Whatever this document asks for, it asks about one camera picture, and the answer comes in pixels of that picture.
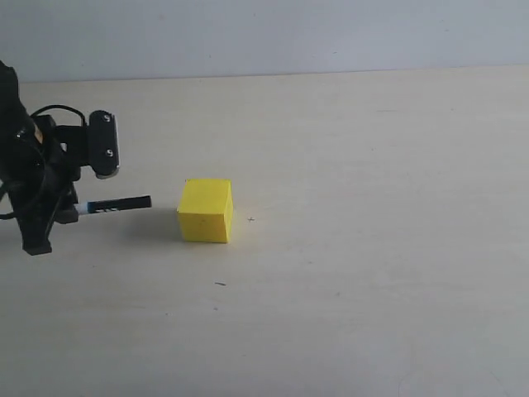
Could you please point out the black and white whiteboard marker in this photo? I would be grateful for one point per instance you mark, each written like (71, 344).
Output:
(113, 205)

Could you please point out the yellow foam cube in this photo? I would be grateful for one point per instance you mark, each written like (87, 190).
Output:
(205, 210)

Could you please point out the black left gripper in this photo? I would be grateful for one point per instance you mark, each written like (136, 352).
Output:
(26, 172)

